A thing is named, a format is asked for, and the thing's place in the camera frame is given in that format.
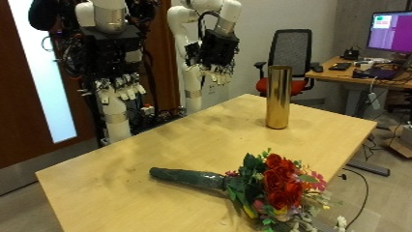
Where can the red rose bouquet green wrap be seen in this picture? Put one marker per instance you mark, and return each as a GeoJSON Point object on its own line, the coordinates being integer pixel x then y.
{"type": "Point", "coordinates": [278, 183]}

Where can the tall gold cylinder vase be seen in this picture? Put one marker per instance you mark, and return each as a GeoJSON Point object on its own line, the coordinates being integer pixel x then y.
{"type": "Point", "coordinates": [278, 96]}

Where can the black mesh red seat chair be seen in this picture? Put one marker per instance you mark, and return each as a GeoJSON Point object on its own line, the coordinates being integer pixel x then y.
{"type": "Point", "coordinates": [292, 48]}

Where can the brown door frosted glass panel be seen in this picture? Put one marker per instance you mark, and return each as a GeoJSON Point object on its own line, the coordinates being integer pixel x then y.
{"type": "Point", "coordinates": [21, 96]}

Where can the wooden office desk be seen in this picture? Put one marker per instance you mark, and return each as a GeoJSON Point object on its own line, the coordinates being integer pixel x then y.
{"type": "Point", "coordinates": [334, 76]}

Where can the black keyboard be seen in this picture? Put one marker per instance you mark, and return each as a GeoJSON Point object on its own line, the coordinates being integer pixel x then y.
{"type": "Point", "coordinates": [340, 66]}

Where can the black desk phone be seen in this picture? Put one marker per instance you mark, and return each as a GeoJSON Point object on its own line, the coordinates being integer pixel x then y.
{"type": "Point", "coordinates": [350, 54]}

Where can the white power strip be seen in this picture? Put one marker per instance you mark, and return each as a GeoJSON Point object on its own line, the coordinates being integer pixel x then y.
{"type": "Point", "coordinates": [373, 100]}

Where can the computer monitor purple screen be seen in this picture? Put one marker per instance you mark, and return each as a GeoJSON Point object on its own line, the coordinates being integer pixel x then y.
{"type": "Point", "coordinates": [392, 32]}

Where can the grey table foot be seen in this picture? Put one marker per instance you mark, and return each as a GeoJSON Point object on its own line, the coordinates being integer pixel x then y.
{"type": "Point", "coordinates": [368, 168]}

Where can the cardboard box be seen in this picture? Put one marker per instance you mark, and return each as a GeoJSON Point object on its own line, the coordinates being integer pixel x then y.
{"type": "Point", "coordinates": [398, 145]}

